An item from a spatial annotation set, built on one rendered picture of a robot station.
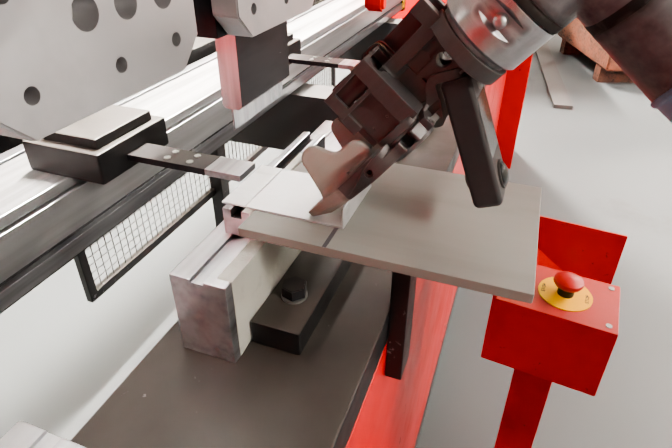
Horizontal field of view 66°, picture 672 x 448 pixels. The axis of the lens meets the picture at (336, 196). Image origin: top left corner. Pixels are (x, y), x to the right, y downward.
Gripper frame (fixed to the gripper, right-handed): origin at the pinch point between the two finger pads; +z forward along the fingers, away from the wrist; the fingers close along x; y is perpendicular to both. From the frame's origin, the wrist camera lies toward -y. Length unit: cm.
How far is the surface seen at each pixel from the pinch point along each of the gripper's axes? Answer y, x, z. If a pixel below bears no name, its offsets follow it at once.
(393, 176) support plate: -3.5, -7.3, -2.1
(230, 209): 6.5, 4.9, 6.6
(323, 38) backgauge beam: 21, -75, 24
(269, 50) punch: 14.4, -2.4, -5.0
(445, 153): -12.4, -41.0, 6.8
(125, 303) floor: 13, -62, 144
